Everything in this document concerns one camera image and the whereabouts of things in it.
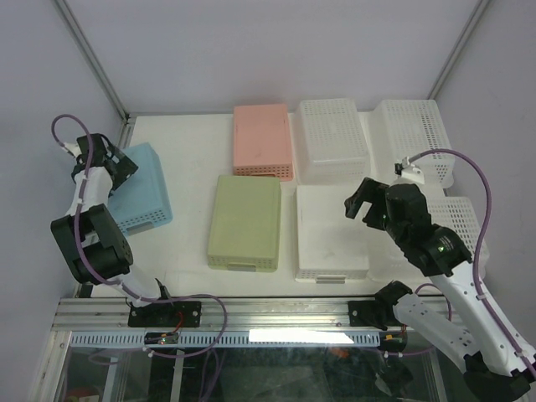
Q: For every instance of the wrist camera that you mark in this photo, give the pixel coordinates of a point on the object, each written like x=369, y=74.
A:
x=72, y=149
x=407, y=172

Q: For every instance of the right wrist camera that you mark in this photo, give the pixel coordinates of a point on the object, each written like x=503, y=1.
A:
x=407, y=172

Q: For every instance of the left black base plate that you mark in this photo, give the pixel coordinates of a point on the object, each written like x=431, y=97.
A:
x=186, y=314

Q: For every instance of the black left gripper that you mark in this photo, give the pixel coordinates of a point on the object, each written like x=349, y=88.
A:
x=125, y=167

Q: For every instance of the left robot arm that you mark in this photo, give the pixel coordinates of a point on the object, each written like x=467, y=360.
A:
x=93, y=246

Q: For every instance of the pink basket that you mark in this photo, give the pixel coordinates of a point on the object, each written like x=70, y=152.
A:
x=262, y=142

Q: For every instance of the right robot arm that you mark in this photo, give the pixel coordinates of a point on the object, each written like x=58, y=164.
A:
x=496, y=362

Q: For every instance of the yellow-green basket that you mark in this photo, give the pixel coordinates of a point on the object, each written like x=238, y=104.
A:
x=246, y=222

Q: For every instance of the blue basket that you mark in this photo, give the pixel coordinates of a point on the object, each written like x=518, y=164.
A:
x=141, y=202

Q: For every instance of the grey slotted cable duct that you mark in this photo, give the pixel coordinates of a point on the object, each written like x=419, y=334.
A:
x=290, y=337

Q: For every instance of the small white basket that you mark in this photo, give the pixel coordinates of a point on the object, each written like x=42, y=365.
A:
x=330, y=247

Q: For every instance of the left aluminium frame post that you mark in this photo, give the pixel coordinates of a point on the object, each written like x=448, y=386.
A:
x=72, y=25

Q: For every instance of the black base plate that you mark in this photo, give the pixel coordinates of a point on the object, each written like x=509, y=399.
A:
x=364, y=314
x=186, y=314

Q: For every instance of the aluminium mounting rail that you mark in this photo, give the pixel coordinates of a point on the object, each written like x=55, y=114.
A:
x=317, y=313

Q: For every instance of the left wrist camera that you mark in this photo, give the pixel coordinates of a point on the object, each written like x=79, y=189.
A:
x=72, y=149

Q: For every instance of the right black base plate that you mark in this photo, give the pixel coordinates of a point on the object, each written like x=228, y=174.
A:
x=364, y=314

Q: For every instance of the right aluminium frame post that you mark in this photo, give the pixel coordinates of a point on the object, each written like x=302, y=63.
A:
x=464, y=38

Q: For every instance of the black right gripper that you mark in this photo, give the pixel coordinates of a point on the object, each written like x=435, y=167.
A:
x=368, y=190

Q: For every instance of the aluminium frame post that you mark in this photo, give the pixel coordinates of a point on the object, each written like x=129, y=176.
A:
x=464, y=38
x=72, y=25

